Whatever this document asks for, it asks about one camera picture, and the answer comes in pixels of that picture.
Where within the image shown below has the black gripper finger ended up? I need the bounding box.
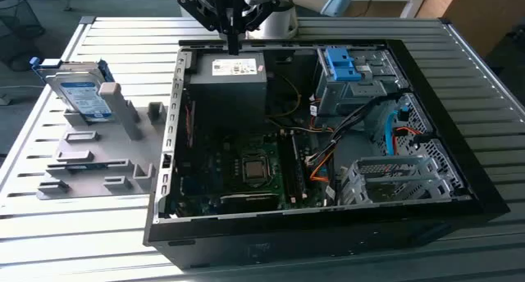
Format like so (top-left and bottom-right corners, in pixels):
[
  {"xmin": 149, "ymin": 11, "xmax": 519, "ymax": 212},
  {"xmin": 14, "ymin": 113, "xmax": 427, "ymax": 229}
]
[
  {"xmin": 233, "ymin": 1, "xmax": 284, "ymax": 55},
  {"xmin": 177, "ymin": 0, "xmax": 234, "ymax": 54}
]

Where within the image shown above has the hard disk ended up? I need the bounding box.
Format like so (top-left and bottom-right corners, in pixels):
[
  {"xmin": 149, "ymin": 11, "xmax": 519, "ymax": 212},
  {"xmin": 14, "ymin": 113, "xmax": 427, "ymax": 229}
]
[{"xmin": 29, "ymin": 57, "xmax": 117, "ymax": 123}]

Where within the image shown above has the silver disk bay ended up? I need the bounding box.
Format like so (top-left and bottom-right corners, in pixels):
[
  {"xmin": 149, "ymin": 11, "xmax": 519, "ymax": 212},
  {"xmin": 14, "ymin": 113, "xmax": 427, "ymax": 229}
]
[{"xmin": 339, "ymin": 155, "xmax": 456, "ymax": 206}]

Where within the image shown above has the grey power supply unit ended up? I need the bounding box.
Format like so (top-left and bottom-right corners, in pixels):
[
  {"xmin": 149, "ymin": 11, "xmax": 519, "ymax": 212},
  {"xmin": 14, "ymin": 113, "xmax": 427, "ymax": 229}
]
[{"xmin": 190, "ymin": 52, "xmax": 270, "ymax": 123}]

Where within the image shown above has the blue plastic drive latch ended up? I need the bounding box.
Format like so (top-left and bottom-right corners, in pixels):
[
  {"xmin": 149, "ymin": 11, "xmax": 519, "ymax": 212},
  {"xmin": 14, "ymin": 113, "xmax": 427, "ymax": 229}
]
[{"xmin": 327, "ymin": 48, "xmax": 363, "ymax": 82}]

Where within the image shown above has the grey metal drive cage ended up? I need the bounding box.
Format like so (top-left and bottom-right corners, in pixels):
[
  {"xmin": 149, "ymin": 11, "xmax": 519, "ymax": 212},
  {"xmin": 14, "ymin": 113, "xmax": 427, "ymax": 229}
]
[{"xmin": 316, "ymin": 47, "xmax": 412, "ymax": 117}]

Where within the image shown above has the white-legged wooden desk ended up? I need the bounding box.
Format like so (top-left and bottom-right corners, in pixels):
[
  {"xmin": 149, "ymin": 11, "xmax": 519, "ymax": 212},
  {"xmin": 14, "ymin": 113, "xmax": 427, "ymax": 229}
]
[{"xmin": 0, "ymin": 0, "xmax": 436, "ymax": 18}]

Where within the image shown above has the silver CPU in socket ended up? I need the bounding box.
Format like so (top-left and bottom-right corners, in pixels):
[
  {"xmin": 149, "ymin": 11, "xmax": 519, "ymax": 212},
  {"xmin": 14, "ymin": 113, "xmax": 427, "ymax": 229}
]
[{"xmin": 245, "ymin": 161, "xmax": 268, "ymax": 178}]

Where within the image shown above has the black RAM stick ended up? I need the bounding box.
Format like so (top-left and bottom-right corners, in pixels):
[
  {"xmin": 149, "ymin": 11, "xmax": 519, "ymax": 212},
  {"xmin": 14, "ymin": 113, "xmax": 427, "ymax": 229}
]
[{"xmin": 290, "ymin": 133, "xmax": 309, "ymax": 200}]

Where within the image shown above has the green motherboard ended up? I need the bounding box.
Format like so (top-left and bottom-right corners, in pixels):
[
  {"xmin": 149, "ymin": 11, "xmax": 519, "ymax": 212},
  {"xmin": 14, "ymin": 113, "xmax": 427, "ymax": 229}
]
[{"xmin": 176, "ymin": 131, "xmax": 329, "ymax": 217}]

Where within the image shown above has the grey parts rack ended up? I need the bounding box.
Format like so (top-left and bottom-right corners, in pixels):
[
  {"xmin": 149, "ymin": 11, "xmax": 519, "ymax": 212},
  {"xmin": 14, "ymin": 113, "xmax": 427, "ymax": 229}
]
[{"xmin": 35, "ymin": 82, "xmax": 169, "ymax": 200}]

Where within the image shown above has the wooden cabinet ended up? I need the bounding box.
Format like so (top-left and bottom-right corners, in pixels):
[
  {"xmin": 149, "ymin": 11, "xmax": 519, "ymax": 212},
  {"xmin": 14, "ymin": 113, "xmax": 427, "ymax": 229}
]
[{"xmin": 419, "ymin": 0, "xmax": 525, "ymax": 58}]

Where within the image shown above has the black graphics card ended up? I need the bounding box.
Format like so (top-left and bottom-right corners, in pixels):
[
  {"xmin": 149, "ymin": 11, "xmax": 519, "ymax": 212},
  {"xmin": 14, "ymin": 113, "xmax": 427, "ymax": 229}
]
[{"xmin": 220, "ymin": 192, "xmax": 280, "ymax": 214}]

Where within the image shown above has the black open PC case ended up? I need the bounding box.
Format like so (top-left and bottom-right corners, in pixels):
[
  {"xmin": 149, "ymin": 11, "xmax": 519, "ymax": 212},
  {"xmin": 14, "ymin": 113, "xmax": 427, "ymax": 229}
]
[{"xmin": 142, "ymin": 38, "xmax": 512, "ymax": 270}]

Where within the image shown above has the yellow wire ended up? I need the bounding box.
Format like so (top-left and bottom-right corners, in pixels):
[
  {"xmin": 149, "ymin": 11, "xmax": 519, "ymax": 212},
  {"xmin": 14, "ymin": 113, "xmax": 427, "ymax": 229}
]
[{"xmin": 269, "ymin": 74, "xmax": 304, "ymax": 120}]

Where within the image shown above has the black cable bundle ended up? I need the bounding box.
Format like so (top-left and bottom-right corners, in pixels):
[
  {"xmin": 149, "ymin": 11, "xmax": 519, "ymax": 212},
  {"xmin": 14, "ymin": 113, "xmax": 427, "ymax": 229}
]
[{"xmin": 328, "ymin": 93, "xmax": 401, "ymax": 144}]

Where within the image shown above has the black wire mesh basket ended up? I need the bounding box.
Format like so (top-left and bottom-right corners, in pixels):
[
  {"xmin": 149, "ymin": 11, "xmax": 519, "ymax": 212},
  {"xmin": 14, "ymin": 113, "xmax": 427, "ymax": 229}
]
[{"xmin": 0, "ymin": 0, "xmax": 46, "ymax": 72}]

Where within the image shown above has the blue wire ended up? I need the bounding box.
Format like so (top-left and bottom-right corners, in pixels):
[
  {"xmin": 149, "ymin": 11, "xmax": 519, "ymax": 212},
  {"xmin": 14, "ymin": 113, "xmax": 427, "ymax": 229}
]
[{"xmin": 385, "ymin": 108, "xmax": 405, "ymax": 157}]

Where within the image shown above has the white floor cable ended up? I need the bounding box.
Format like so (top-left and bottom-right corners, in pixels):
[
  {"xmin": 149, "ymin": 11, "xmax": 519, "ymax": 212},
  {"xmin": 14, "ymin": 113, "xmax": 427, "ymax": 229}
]
[{"xmin": 0, "ymin": 84, "xmax": 45, "ymax": 91}]

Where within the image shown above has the orange wire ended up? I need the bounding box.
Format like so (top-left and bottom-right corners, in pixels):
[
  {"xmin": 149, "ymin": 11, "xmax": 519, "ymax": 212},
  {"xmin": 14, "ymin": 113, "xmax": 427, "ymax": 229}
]
[
  {"xmin": 310, "ymin": 162, "xmax": 329, "ymax": 182},
  {"xmin": 393, "ymin": 127, "xmax": 424, "ymax": 155}
]

